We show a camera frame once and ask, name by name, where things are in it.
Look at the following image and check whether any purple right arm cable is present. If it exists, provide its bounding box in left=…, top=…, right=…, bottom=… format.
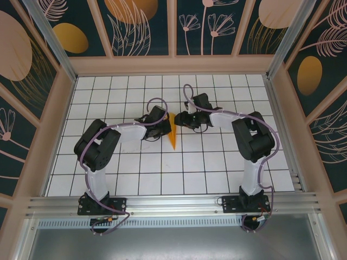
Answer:
left=182, top=84, right=280, bottom=234

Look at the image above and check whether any grey metal sheet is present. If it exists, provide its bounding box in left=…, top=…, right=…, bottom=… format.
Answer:
left=27, top=227, right=320, bottom=260

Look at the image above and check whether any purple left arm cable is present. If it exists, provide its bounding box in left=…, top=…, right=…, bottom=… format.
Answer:
left=78, top=97, right=169, bottom=237

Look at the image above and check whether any yellow cloth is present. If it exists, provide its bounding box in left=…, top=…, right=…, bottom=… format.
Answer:
left=167, top=112, right=177, bottom=151

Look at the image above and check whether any grey slotted cable duct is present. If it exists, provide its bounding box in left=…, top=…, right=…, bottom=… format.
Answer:
left=37, top=218, right=246, bottom=229

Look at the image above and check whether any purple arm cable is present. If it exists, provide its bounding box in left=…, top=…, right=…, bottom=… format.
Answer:
left=182, top=84, right=280, bottom=234
left=78, top=97, right=169, bottom=237

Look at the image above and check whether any aluminium side rail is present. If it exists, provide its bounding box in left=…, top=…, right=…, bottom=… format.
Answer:
left=263, top=75, right=309, bottom=193

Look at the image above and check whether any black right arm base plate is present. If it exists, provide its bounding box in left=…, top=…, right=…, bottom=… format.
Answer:
left=221, top=194, right=271, bottom=215

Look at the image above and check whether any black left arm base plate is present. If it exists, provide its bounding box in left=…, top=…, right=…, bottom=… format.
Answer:
left=78, top=197, right=127, bottom=216

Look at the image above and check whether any aluminium mounting rail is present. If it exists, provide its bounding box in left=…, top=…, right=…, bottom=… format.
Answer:
left=25, top=192, right=322, bottom=217

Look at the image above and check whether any aluminium corner post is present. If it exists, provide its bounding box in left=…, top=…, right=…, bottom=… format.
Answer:
left=21, top=0, right=78, bottom=83
left=265, top=0, right=318, bottom=80

